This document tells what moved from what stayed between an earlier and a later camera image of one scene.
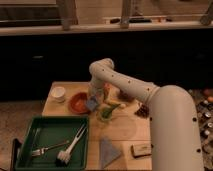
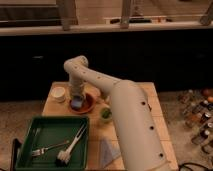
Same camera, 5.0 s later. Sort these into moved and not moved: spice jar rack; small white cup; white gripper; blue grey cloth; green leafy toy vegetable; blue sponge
Moved: blue sponge; white gripper
Not moved: small white cup; blue grey cloth; green leafy toy vegetable; spice jar rack
